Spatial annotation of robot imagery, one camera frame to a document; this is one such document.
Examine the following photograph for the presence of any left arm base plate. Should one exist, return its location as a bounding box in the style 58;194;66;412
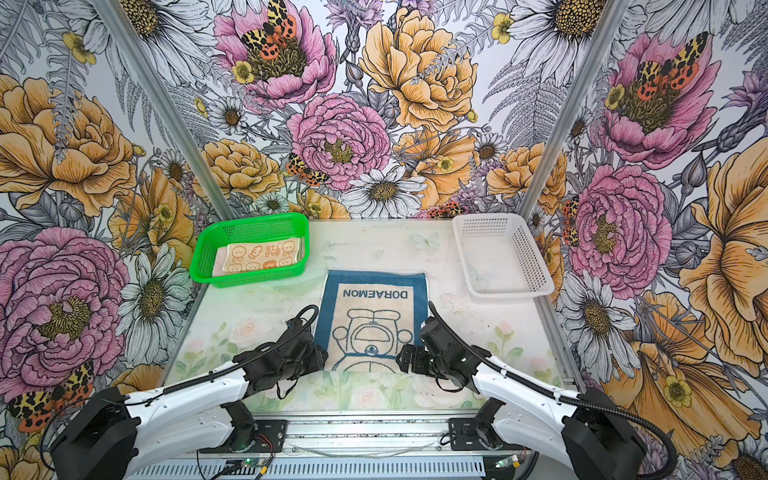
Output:
211;419;288;454

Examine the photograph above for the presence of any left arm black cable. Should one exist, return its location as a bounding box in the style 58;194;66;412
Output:
35;304;320;457

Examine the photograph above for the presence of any blue white patterned towel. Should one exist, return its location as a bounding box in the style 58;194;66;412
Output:
314;270;428;374

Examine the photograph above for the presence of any white ventilated cable duct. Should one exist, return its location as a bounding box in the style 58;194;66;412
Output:
130;456;486;479

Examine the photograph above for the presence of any green plastic basket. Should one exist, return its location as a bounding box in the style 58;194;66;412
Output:
189;213;310;288

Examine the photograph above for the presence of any aluminium frame post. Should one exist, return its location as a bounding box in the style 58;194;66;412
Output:
518;0;631;220
94;1;238;221

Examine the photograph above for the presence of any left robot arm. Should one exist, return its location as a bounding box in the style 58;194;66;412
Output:
50;319;328;479

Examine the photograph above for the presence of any left aluminium frame post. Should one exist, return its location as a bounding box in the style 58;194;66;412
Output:
94;1;238;221

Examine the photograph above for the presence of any white plastic basket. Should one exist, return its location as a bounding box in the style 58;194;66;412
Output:
452;213;555;302

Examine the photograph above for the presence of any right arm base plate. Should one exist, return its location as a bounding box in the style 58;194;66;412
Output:
440;417;513;451

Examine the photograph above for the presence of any aluminium front rail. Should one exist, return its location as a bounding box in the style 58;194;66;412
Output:
113;412;619;460

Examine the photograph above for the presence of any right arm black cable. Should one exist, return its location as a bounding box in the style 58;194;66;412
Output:
427;301;679;480

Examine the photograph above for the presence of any right aluminium frame post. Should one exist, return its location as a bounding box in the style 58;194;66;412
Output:
518;0;631;220

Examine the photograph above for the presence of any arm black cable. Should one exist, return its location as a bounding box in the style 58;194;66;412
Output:
427;301;679;480
35;304;320;457

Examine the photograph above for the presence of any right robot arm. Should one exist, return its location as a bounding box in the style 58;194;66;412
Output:
397;317;647;479

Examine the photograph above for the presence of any orange patterned towel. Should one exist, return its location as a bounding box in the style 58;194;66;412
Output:
212;238;304;277

